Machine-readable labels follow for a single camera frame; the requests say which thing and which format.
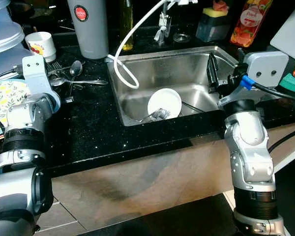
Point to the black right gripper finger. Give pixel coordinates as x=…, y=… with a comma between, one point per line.
x=213, y=73

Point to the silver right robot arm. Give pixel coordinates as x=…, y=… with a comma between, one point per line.
x=248, y=132

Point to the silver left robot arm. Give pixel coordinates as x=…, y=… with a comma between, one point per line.
x=19, y=118

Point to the white stacked kitchen appliance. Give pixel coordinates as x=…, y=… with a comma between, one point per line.
x=5, y=34

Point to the steel fork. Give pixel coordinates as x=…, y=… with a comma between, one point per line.
x=157, y=115
x=59, y=69

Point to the stainless steel sink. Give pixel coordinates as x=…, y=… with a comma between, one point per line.
x=187, y=69

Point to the thin dark utensil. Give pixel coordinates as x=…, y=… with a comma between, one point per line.
x=192, y=107

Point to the dark sponge holder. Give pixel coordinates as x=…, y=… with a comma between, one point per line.
x=211, y=29

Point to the white printed mug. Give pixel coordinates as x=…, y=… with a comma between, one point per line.
x=39, y=46

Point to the floral plate with blue rim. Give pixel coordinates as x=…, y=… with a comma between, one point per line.
x=10, y=96

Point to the white bowl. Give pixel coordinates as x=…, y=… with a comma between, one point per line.
x=164, y=101

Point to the orange dish soap bottle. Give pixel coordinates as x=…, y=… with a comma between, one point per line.
x=248, y=24

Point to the yellow sponge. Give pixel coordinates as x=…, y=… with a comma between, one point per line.
x=214, y=13

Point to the grey tumbler with red logo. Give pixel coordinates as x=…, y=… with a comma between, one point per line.
x=88, y=34

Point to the red scrubber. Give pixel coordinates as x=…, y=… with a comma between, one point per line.
x=220, y=6

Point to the taped faucet with white head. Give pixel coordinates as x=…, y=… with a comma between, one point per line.
x=162, y=27

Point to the white cutting board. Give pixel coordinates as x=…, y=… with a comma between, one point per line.
x=290, y=29

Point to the yellow oil bottle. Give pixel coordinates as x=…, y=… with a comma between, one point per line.
x=127, y=34

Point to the beige base cabinet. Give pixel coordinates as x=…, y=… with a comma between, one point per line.
x=162, y=167

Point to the black floor mat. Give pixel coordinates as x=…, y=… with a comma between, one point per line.
x=162, y=221

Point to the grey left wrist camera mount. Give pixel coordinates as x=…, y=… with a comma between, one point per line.
x=35, y=73

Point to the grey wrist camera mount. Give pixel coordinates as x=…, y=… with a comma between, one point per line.
x=265, y=69
x=35, y=73

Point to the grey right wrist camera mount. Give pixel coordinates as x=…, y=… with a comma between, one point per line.
x=265, y=69

